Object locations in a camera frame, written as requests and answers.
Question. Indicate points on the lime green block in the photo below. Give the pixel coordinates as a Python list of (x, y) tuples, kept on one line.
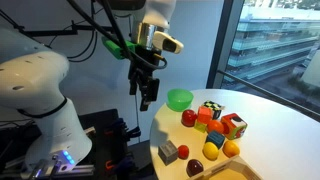
[(200, 126)]

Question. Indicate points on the small red ball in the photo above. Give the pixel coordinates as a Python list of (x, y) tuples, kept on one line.
[(183, 152)]

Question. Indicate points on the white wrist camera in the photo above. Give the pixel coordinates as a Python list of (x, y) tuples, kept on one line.
[(164, 41)]

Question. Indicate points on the orange-yellow toy fruit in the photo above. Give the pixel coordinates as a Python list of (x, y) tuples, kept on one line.
[(230, 149)]

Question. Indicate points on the orange-red block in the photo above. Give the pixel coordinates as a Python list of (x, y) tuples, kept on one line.
[(204, 115)]

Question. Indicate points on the orange toy ball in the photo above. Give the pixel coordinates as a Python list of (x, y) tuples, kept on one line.
[(215, 125)]

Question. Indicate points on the grey block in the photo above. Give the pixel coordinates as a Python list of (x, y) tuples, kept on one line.
[(168, 152)]

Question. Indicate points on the black wall camera mount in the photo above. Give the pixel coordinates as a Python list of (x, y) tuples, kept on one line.
[(72, 29)]

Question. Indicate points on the black white checkered cube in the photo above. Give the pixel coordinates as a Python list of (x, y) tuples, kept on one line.
[(215, 107)]

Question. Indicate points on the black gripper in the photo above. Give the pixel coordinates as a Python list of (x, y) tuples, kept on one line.
[(142, 65)]

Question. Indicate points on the green plastic bowl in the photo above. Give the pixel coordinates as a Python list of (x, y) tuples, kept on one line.
[(179, 99)]

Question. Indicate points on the red toy apple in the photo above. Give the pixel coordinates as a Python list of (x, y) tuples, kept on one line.
[(188, 118)]

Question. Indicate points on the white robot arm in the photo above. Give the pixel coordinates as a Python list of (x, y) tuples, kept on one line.
[(30, 84)]

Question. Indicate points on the black window railing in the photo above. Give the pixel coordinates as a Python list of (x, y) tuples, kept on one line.
[(310, 113)]

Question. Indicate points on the black equipment cart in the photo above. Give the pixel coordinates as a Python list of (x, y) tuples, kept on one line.
[(110, 158)]

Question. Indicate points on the blue block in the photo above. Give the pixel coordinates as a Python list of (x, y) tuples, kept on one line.
[(216, 138)]

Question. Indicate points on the wooden box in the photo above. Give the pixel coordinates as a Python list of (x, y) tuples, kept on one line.
[(234, 168)]

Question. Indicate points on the red patterned soft cube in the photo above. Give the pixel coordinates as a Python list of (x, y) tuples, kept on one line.
[(234, 126)]

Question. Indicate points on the yellow toy lemon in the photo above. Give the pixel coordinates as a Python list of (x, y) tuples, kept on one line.
[(210, 151)]

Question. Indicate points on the dark maroon toy fruit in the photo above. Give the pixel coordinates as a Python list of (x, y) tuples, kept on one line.
[(194, 167)]

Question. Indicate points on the green camera mount plate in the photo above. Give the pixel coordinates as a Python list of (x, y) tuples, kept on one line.
[(116, 50)]

